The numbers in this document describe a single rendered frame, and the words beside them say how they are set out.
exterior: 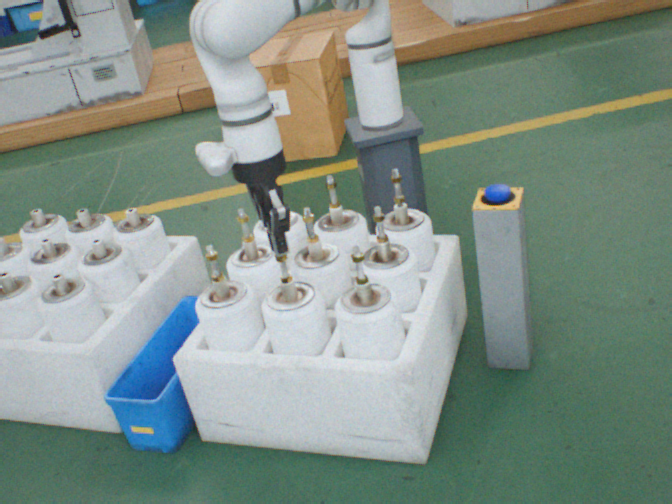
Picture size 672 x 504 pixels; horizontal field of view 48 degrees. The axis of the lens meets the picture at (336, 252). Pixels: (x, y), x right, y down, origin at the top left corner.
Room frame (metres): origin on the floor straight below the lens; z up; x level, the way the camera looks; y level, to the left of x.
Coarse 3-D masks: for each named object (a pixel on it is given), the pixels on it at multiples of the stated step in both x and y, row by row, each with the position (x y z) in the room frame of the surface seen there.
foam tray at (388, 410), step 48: (432, 288) 1.03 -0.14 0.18; (192, 336) 1.03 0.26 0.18; (336, 336) 0.95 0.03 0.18; (432, 336) 0.95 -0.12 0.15; (192, 384) 0.97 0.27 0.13; (240, 384) 0.94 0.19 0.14; (288, 384) 0.90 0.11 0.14; (336, 384) 0.87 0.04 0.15; (384, 384) 0.84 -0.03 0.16; (432, 384) 0.91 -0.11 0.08; (240, 432) 0.95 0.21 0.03; (288, 432) 0.91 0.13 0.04; (336, 432) 0.88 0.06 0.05; (384, 432) 0.85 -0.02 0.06; (432, 432) 0.88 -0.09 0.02
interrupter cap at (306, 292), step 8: (280, 288) 1.00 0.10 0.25; (296, 288) 0.99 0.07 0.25; (304, 288) 0.99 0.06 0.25; (312, 288) 0.98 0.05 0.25; (272, 296) 0.98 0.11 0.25; (280, 296) 0.98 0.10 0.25; (304, 296) 0.97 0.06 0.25; (312, 296) 0.96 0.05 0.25; (272, 304) 0.96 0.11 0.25; (280, 304) 0.96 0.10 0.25; (288, 304) 0.95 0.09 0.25; (296, 304) 0.95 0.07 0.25; (304, 304) 0.94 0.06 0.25
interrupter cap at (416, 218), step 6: (408, 210) 1.17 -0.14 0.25; (414, 210) 1.17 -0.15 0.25; (390, 216) 1.16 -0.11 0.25; (414, 216) 1.15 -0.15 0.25; (420, 216) 1.14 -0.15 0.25; (384, 222) 1.15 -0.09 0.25; (390, 222) 1.14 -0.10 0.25; (396, 222) 1.14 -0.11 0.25; (408, 222) 1.13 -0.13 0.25; (414, 222) 1.12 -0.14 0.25; (420, 222) 1.12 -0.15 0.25; (384, 228) 1.13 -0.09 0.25; (390, 228) 1.12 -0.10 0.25; (396, 228) 1.12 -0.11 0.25; (402, 228) 1.11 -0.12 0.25; (408, 228) 1.11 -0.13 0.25; (414, 228) 1.11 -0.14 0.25
